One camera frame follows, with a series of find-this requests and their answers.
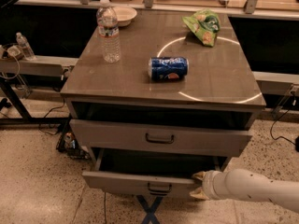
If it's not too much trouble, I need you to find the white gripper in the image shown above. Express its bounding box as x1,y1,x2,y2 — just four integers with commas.
190,171,223,200

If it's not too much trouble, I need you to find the grey drawer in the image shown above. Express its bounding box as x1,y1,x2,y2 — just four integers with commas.
81,147,232,200
70,119,252,157

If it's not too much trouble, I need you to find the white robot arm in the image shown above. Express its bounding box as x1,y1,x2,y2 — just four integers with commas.
190,169,299,213

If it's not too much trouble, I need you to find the grey top drawer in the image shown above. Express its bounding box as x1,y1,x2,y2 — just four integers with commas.
70,119,252,157

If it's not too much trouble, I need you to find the grey drawer cabinet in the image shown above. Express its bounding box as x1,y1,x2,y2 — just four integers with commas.
60,8,267,173

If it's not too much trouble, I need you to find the blue tape cross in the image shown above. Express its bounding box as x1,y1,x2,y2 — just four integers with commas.
136,195,163,224

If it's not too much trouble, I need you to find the blue Pepsi can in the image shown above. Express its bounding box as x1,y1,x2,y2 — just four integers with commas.
148,57,189,81

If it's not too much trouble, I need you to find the green chip bag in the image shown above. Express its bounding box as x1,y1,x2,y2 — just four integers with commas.
182,9,221,47

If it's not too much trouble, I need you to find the white bowl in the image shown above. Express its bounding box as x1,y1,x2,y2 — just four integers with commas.
113,7,137,27

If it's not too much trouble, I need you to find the clear plastic water bottle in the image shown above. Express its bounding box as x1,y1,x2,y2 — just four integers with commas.
96,0,121,63

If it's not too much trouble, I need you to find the grey side bench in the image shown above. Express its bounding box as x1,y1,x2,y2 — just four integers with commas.
0,56,78,77

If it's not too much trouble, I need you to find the small water bottle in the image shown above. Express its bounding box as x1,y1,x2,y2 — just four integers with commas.
16,32,36,61

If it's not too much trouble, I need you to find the black floor cable right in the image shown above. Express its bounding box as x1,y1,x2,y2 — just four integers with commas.
269,100,299,147

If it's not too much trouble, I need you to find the black floor cable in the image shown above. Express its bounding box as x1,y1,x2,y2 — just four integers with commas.
269,100,299,147
37,98,71,136

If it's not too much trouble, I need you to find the black floor cable left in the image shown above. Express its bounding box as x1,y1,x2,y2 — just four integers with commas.
37,98,71,136

